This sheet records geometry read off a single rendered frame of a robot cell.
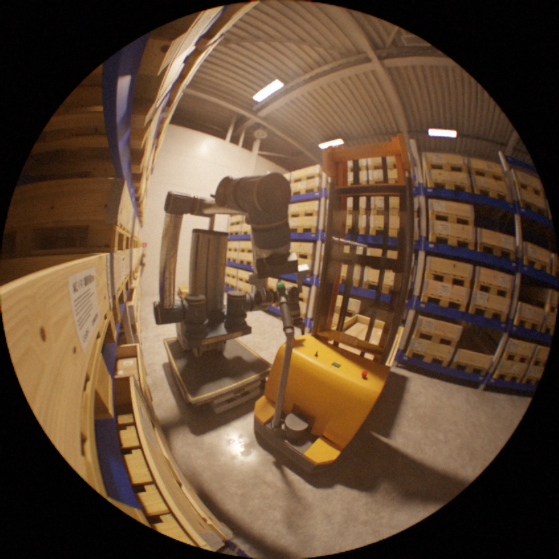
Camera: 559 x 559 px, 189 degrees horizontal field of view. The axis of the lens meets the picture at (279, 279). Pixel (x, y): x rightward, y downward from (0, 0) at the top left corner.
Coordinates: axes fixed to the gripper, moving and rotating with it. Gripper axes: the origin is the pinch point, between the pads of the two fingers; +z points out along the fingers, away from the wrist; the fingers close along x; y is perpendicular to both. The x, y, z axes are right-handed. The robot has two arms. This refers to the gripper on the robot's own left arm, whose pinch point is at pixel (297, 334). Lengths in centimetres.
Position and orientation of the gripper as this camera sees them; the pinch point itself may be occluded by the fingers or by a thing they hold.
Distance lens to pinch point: 137.0
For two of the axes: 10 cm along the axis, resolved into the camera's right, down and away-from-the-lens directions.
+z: 1.7, 9.7, -1.8
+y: 6.9, -2.5, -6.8
